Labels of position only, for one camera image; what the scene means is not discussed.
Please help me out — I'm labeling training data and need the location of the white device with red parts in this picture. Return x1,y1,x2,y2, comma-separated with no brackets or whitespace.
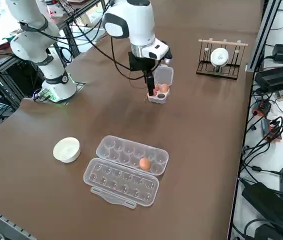
45,0,65,19

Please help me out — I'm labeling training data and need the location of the white round paper bowl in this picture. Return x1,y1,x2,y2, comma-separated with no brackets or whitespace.
52,136,82,164

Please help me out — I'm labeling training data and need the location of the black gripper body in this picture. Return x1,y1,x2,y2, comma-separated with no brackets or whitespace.
127,51,157,73

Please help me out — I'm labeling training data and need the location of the orange black connector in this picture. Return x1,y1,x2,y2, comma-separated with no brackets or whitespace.
253,98,272,116

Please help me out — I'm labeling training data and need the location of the aluminium frame post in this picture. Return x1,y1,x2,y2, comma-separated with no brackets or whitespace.
246,0,282,73

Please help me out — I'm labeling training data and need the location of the transparent twelve-slot egg tray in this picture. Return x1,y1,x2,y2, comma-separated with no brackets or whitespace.
83,134,170,208

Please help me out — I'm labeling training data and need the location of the large black power brick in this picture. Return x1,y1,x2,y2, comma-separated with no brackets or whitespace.
241,181,283,240

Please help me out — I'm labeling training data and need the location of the clear four-slot egg tray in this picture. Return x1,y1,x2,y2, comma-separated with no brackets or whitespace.
147,65,175,104

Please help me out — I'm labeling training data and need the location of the aluminium table edge rail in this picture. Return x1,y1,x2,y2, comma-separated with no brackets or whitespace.
0,201,36,240

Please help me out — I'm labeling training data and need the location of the black wire cup rack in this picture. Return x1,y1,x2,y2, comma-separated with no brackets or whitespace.
195,38,249,81

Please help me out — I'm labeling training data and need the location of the long black power brick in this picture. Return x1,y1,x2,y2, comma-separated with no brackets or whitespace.
254,63,283,93

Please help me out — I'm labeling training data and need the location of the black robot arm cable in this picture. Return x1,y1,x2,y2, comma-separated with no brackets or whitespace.
18,0,162,88

